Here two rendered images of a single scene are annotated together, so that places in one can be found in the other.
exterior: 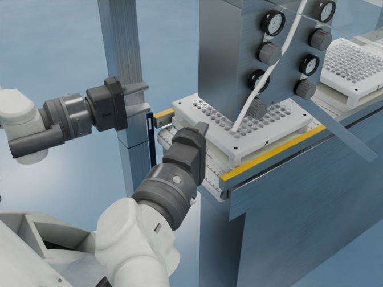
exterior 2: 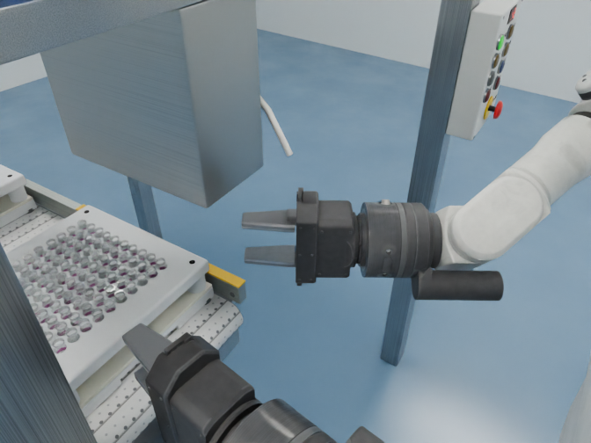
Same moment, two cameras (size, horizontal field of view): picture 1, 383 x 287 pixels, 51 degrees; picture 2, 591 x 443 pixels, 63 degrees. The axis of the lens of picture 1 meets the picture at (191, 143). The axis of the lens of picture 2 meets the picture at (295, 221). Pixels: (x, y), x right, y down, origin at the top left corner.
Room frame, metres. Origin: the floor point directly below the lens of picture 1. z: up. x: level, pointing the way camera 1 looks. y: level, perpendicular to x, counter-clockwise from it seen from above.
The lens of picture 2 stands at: (0.71, 0.40, 1.34)
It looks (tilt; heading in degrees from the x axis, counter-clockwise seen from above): 38 degrees down; 248
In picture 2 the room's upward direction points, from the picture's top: straight up
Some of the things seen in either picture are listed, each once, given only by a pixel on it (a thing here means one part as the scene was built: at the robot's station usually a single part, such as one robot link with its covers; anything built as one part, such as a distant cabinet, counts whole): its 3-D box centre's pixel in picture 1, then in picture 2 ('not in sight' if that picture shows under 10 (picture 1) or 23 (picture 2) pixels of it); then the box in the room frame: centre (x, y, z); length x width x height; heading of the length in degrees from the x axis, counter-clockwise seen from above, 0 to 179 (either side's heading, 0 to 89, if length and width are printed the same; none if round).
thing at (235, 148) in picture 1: (240, 111); (75, 285); (0.80, -0.12, 0.89); 0.25 x 0.24 x 0.02; 35
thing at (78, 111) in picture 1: (93, 110); (229, 436); (0.68, 0.20, 0.98); 0.12 x 0.10 x 0.13; 117
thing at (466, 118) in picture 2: not in sight; (483, 67); (-0.05, -0.39, 0.97); 0.17 x 0.06 x 0.26; 35
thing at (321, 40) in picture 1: (321, 37); not in sight; (0.65, -0.22, 1.16); 0.03 x 0.03 x 0.04; 35
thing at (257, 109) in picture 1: (256, 106); not in sight; (0.57, -0.11, 1.07); 0.03 x 0.03 x 0.05; 35
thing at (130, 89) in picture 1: (133, 86); (152, 347); (0.72, 0.12, 1.01); 0.06 x 0.03 x 0.02; 117
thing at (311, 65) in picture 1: (309, 65); not in sight; (0.65, -0.21, 1.10); 0.04 x 0.01 x 0.04; 125
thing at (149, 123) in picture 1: (151, 144); not in sight; (0.82, 0.10, 0.78); 0.02 x 0.01 x 0.20; 125
